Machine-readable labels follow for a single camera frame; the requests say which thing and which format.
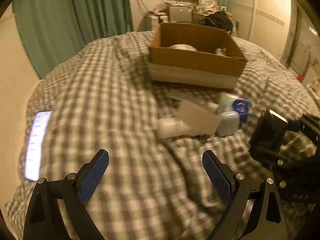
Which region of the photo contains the white cosmetic tube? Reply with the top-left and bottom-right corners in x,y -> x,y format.
157,118 -> 201,139

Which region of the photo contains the white tape roll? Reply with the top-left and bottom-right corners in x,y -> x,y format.
169,44 -> 197,51

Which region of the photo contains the brown cardboard box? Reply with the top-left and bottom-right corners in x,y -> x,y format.
148,23 -> 247,89

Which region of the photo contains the blue white tissue pack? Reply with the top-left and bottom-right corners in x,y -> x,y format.
217,92 -> 250,124

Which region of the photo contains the white bottle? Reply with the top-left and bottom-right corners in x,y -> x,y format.
215,48 -> 227,56

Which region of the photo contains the black clothes pile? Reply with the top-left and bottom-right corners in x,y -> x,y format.
199,11 -> 233,31

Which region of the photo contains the green left curtain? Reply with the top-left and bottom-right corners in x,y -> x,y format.
12,0 -> 132,79

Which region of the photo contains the white suitcase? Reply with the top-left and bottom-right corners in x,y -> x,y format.
146,15 -> 169,31

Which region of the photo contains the lit white smartphone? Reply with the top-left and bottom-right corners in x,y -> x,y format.
24,111 -> 52,181

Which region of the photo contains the white sliding wardrobe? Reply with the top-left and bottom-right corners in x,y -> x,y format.
232,0 -> 291,59

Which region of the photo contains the light blue small case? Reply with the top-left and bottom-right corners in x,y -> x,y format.
216,111 -> 240,137

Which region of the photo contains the silver mini fridge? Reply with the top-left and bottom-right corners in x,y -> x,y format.
168,6 -> 192,23

